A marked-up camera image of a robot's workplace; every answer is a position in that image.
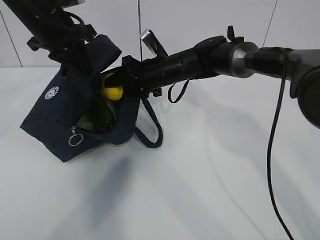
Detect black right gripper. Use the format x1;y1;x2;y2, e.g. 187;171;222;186
104;55;163;98

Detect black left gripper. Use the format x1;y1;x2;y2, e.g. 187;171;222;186
27;24;97;75

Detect yellow lemon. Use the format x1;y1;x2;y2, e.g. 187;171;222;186
101;73;124;101

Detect green cucumber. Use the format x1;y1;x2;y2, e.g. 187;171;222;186
92;94;115;129

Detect dark navy lunch bag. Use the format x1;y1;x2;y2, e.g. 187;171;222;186
20;34;163;163

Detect green lidded glass container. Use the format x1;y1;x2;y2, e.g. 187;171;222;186
76;100;116;131

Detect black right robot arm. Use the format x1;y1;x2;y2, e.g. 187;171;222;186
103;26;320;127

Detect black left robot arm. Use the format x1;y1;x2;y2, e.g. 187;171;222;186
4;0;97;76

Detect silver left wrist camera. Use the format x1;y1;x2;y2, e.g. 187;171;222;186
57;0;86;8

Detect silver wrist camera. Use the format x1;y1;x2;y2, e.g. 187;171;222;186
139;28;168;57
57;0;86;8

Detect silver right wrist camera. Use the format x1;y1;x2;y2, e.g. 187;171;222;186
139;28;168;57

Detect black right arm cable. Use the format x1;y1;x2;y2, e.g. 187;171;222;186
266;48;296;240

